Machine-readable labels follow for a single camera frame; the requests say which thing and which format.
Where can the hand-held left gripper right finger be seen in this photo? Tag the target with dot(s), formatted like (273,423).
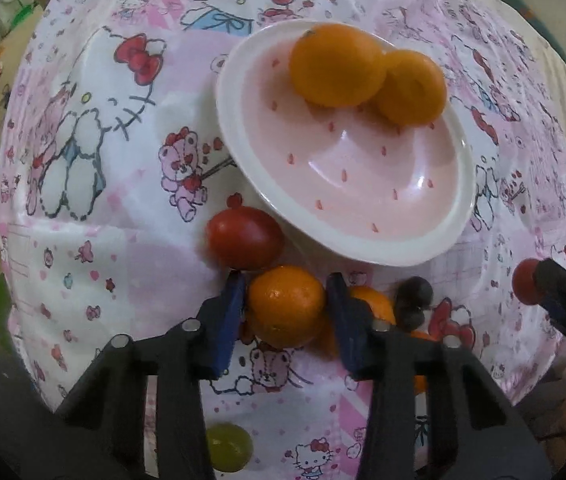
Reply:
(344,327)

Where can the beige bed sheet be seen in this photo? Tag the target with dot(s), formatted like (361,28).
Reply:
(558,35)

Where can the small red fruit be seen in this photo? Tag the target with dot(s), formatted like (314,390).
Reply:
(527,282)

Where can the pink cartoon printed cloth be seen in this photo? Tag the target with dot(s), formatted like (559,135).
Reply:
(113,185)

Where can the dark purple grape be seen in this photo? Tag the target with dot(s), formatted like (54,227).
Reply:
(414,292)

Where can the red tomato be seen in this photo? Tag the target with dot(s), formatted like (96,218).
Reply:
(243,240)

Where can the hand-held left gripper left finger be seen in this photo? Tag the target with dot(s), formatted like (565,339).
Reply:
(230,322)

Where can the green grape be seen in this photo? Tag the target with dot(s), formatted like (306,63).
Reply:
(230,447)

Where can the pink white-rimmed bowl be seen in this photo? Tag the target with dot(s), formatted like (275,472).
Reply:
(363,170)

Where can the orange mandarin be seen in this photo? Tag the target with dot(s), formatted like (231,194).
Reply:
(285,307)
(370,305)
(335,65)
(413,90)

